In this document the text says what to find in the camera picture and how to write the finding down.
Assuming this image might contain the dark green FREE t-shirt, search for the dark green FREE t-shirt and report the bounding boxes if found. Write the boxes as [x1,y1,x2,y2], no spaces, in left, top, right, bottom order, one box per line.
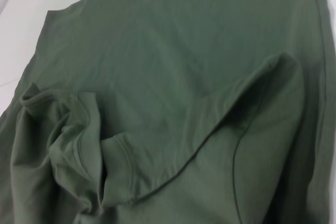
[0,0,336,224]

